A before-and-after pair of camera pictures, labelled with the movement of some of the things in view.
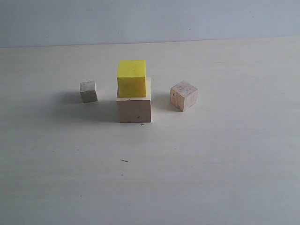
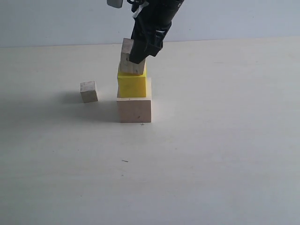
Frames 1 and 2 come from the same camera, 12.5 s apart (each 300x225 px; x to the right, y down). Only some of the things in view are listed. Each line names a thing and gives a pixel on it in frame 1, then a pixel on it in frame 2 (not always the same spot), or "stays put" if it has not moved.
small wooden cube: x=88 y=91 stays put
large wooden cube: x=136 y=109 stays put
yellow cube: x=131 y=78 stays put
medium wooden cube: x=183 y=95 -> x=127 y=66
